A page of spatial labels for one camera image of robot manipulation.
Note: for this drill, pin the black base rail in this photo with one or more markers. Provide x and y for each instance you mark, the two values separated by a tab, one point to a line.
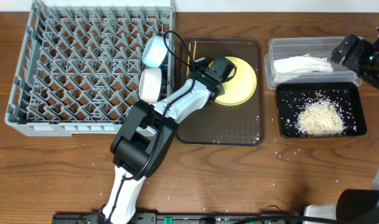
223	218

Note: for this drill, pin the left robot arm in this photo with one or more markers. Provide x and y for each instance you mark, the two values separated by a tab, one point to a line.
145	137

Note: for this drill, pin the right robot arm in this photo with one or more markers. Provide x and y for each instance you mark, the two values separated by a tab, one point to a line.
353	205

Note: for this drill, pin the light blue bowl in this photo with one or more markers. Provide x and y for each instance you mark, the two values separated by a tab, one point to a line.
155	52

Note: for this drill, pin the black rectangular tray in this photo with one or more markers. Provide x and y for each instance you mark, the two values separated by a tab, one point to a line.
291	97

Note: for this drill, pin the grey dishwasher rack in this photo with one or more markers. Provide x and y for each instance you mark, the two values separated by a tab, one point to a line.
80	65

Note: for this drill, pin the white paper napkin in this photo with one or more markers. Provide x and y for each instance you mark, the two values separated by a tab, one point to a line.
302	64

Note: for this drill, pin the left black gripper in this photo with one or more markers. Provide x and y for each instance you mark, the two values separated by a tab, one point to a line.
216	89

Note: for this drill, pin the pile of rice waste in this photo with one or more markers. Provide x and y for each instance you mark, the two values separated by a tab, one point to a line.
320	118

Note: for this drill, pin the clear plastic bin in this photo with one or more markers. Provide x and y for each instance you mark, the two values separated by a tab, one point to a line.
317	46

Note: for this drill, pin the dark brown serving tray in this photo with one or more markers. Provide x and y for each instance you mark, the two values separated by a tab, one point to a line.
241	125

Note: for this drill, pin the yellow round plate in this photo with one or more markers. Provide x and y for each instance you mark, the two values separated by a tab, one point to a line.
241	87

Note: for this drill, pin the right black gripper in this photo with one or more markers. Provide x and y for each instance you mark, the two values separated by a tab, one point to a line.
361	46

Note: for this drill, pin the green yellow snack wrapper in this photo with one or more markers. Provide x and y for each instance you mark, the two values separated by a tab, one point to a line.
308	55

